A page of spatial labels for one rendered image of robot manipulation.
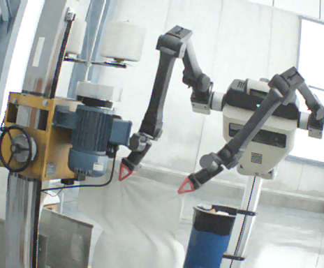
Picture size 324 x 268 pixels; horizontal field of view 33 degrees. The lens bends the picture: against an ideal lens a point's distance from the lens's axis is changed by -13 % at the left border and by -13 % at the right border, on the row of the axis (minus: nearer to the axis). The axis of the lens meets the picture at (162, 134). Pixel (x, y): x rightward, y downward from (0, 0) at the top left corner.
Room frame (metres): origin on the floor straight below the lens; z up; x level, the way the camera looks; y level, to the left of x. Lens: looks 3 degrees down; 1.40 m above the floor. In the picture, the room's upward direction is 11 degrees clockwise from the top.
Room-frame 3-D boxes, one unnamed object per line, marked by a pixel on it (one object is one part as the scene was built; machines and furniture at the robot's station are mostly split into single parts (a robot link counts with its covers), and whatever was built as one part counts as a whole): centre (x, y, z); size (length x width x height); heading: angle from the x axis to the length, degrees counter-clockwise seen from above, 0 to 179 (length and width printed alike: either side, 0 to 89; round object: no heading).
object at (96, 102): (2.26, 0.25, 1.35); 0.12 x 0.12 x 0.04
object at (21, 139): (2.17, 0.51, 1.14); 0.11 x 0.06 x 0.11; 73
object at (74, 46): (2.48, 0.47, 1.61); 0.15 x 0.14 x 0.17; 73
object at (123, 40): (2.40, 0.22, 1.61); 0.17 x 0.17 x 0.17
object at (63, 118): (2.25, 0.34, 1.27); 0.12 x 0.09 x 0.09; 163
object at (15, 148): (2.10, 0.53, 1.13); 0.18 x 0.11 x 0.18; 73
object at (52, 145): (2.36, 0.47, 1.18); 0.34 x 0.25 x 0.31; 163
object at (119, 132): (2.27, 0.15, 1.25); 0.10 x 0.08 x 0.12; 8
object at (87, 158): (2.26, 0.25, 1.21); 0.15 x 0.15 x 0.25
